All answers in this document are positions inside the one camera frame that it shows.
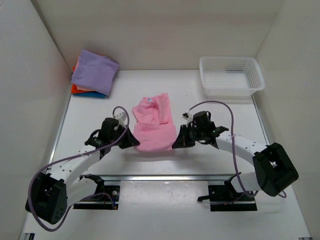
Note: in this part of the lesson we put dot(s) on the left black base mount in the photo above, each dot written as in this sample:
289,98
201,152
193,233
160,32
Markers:
105,197

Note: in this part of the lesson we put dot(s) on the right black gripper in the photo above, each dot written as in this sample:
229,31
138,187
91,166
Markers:
182,140

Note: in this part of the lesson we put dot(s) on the white plastic basket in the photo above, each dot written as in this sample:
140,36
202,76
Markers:
230,76

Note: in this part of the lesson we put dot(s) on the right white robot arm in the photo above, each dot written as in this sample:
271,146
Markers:
273,169

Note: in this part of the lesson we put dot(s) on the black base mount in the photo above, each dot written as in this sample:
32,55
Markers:
222,199
105,197

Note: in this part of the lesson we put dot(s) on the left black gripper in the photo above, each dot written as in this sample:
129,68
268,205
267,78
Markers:
131,141

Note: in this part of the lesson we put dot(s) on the purple folded t shirt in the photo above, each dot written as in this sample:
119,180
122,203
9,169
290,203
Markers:
95,72

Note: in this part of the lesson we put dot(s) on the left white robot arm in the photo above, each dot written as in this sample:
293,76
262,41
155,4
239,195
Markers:
52,194

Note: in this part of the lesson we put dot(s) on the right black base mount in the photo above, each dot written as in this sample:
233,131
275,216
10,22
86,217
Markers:
222,199

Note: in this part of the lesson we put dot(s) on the orange folded t shirt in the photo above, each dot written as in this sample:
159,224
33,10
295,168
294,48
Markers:
74,90

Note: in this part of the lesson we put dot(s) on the blue folded t shirt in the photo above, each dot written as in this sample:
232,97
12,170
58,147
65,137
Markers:
91,94

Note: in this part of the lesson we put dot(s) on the pink t shirt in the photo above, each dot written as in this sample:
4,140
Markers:
154,128

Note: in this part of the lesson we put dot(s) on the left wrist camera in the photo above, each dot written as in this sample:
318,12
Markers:
121,117

